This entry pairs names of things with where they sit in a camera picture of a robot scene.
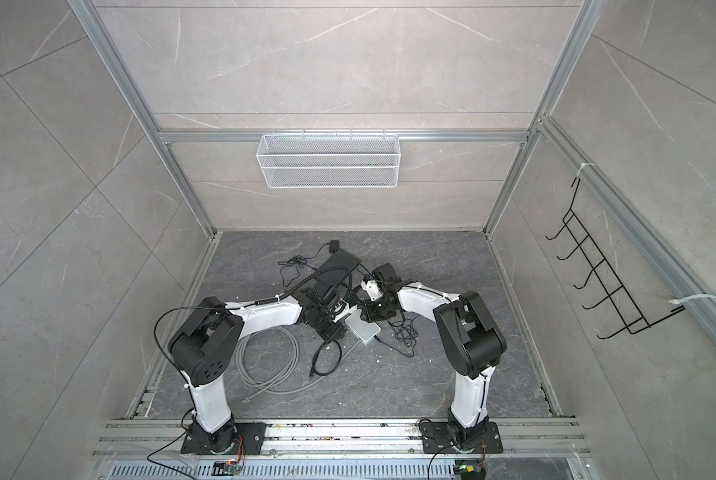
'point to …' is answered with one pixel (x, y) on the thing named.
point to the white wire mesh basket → (329, 161)
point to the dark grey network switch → (336, 267)
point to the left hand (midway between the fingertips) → (340, 327)
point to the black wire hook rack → (616, 296)
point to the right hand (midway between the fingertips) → (366, 313)
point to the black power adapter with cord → (289, 269)
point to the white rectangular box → (361, 329)
